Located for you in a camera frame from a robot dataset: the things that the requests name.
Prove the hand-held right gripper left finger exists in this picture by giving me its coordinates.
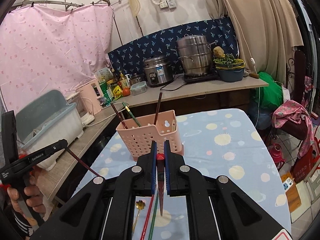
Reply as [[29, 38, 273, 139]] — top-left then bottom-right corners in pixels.
[[31, 141, 157, 240]]

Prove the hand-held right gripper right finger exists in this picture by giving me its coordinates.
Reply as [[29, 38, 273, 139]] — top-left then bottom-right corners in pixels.
[[164, 140, 292, 240]]

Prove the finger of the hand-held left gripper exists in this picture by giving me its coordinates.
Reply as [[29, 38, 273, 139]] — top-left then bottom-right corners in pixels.
[[31, 139, 68, 162]]

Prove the pink perforated utensil holder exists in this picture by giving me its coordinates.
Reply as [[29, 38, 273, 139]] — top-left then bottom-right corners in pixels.
[[116, 110, 187, 162]]

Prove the dark red chopstick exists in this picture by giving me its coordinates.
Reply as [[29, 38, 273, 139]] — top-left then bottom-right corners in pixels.
[[154, 92, 162, 125], [65, 147, 101, 177], [111, 102, 127, 129]]

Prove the green chopstick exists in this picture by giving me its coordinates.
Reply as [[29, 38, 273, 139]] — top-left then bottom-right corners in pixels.
[[148, 195, 159, 240], [122, 102, 141, 127]]

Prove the person's left hand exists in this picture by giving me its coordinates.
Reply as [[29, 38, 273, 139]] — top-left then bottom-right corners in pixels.
[[7, 177, 45, 230]]

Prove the white dish drainer box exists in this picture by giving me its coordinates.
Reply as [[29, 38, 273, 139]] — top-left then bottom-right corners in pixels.
[[15, 89, 84, 172]]

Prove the gold flower spoon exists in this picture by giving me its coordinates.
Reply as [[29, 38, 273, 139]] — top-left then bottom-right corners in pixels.
[[132, 199, 147, 240]]

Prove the blue dotted tablecloth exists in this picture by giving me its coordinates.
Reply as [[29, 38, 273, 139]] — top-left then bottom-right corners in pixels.
[[85, 108, 293, 240]]

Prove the pink kitchen appliance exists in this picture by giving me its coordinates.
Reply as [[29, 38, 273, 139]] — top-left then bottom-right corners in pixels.
[[75, 82, 103, 117]]

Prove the wooden counter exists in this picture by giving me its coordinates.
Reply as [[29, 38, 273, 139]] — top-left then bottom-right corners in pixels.
[[32, 74, 269, 203]]

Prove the clear food container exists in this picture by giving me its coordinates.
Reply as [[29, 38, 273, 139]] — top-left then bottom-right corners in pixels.
[[130, 81, 147, 96]]

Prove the green label jar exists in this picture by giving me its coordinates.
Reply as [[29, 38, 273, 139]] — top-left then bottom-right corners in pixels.
[[99, 81, 114, 105]]

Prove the yellow snack packet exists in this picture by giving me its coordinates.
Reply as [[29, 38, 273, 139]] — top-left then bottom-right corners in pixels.
[[111, 84, 123, 99]]

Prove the small steel lidded pot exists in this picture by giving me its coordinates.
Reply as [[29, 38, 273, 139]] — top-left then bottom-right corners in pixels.
[[129, 73, 146, 85]]

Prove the yellow oil bottle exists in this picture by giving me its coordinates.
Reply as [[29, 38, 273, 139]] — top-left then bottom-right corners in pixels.
[[119, 71, 130, 89]]

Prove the steel rice cooker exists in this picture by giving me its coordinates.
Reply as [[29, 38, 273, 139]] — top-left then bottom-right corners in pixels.
[[143, 56, 174, 87]]

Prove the black induction cooker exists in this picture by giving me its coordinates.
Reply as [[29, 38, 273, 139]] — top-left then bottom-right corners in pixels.
[[184, 71, 218, 82]]

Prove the pink dotted curtain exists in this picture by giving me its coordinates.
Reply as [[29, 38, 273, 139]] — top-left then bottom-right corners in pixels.
[[0, 4, 114, 113]]

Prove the blue plastic basin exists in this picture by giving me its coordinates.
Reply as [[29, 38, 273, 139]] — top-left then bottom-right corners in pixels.
[[215, 66, 245, 82]]

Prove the steel steamer pot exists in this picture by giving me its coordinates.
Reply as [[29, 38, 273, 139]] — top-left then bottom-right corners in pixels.
[[175, 35, 217, 78]]

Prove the pink thermos flask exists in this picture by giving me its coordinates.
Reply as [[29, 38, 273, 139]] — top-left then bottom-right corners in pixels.
[[271, 142, 285, 170]]

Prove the yellow colander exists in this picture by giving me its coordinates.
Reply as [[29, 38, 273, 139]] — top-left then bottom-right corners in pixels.
[[215, 59, 245, 69]]

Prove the potted plant in blue bowl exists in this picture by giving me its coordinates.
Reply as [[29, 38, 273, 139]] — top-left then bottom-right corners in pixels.
[[214, 55, 244, 67]]

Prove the navy printed cloth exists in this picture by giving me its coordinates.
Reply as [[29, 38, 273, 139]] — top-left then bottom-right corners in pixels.
[[108, 17, 237, 77]]

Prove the brown ginger root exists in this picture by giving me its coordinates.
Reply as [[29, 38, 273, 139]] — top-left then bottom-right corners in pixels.
[[212, 46, 225, 58]]

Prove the green plastic bag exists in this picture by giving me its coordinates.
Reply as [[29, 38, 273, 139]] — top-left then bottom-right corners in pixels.
[[250, 72, 284, 113]]

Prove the pink floral cloth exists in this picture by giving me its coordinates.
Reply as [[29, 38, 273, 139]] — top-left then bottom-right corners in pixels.
[[272, 99, 317, 158]]

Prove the red bag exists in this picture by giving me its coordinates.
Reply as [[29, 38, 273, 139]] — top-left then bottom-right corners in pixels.
[[292, 137, 320, 188]]

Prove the dark wooden chair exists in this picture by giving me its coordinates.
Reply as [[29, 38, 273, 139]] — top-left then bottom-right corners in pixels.
[[282, 50, 315, 140]]

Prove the beige hanging board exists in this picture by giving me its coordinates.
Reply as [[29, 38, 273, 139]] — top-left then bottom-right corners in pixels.
[[127, 0, 140, 18]]

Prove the beige curtain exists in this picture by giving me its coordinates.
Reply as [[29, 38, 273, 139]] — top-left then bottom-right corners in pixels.
[[215, 0, 304, 85]]

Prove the white power cable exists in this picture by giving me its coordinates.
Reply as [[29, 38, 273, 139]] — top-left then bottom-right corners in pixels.
[[82, 105, 125, 130]]

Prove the black power cable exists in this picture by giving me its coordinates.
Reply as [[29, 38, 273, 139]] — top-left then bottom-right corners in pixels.
[[160, 81, 185, 92]]

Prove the white wall socket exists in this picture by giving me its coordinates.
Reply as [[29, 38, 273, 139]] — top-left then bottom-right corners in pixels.
[[159, 0, 177, 10]]

